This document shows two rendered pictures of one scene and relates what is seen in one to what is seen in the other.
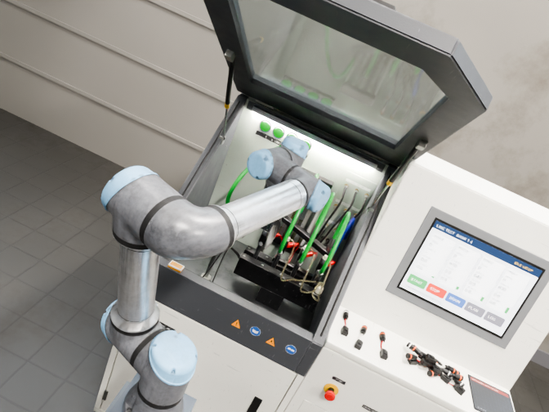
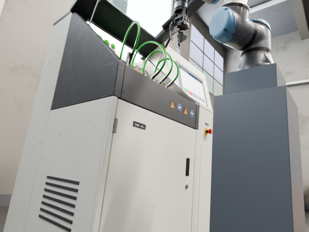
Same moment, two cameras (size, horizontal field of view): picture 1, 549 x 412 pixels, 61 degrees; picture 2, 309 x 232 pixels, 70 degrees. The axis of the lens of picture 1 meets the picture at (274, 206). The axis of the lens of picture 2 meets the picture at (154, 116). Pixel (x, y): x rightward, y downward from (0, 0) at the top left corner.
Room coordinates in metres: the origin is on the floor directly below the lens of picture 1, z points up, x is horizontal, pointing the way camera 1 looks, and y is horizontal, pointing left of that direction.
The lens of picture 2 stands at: (0.61, 0.94, 0.50)
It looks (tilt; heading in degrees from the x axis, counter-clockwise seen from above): 14 degrees up; 307
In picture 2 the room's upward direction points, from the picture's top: 6 degrees clockwise
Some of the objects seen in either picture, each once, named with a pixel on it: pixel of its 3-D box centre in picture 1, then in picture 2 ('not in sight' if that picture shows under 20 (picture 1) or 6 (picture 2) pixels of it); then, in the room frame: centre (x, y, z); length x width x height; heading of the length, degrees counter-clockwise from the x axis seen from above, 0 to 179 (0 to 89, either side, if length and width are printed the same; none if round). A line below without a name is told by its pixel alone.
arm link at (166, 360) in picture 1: (167, 364); (254, 39); (0.79, 0.08, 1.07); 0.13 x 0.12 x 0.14; 63
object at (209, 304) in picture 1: (225, 312); (163, 102); (1.27, 0.01, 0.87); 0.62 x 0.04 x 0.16; 85
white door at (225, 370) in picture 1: (189, 391); (157, 184); (1.26, 0.01, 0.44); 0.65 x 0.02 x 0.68; 85
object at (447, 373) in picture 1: (435, 365); not in sight; (1.30, -0.73, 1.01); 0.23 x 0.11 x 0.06; 85
